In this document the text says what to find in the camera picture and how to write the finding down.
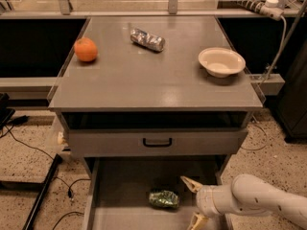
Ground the black drawer handle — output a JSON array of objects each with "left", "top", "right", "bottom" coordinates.
[{"left": 142, "top": 138, "right": 173, "bottom": 148}]

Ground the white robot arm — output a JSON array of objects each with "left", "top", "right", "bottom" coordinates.
[{"left": 181, "top": 173, "right": 307, "bottom": 230}]

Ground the grey drawer cabinet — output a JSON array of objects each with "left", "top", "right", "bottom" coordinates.
[{"left": 46, "top": 14, "right": 267, "bottom": 230}]

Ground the white power strip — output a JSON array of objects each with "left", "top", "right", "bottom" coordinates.
[{"left": 231, "top": 0, "right": 283, "bottom": 21}]

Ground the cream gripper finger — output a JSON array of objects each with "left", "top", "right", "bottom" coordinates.
[
  {"left": 187, "top": 212, "right": 208, "bottom": 230},
  {"left": 180, "top": 175, "right": 203, "bottom": 194}
]

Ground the black floor cable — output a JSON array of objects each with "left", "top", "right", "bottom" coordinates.
[{"left": 0, "top": 122, "right": 91, "bottom": 230}]

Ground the silver crushed can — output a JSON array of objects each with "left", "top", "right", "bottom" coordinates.
[{"left": 130, "top": 28, "right": 165, "bottom": 52}]

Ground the green crushed can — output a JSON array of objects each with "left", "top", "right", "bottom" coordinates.
[{"left": 149, "top": 190, "right": 179, "bottom": 209}]

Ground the black metal floor stand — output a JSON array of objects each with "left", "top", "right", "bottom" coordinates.
[{"left": 0, "top": 154, "right": 62, "bottom": 230}]

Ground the grey top drawer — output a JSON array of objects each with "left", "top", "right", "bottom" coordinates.
[{"left": 59, "top": 111, "right": 250, "bottom": 157}]

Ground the grey open middle drawer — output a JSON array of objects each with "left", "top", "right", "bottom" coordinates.
[{"left": 82, "top": 157, "right": 220, "bottom": 230}]

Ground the orange fruit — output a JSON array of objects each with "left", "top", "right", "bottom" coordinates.
[{"left": 74, "top": 37, "right": 98, "bottom": 62}]

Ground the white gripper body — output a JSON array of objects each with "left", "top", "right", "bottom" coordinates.
[{"left": 196, "top": 185, "right": 239, "bottom": 218}]

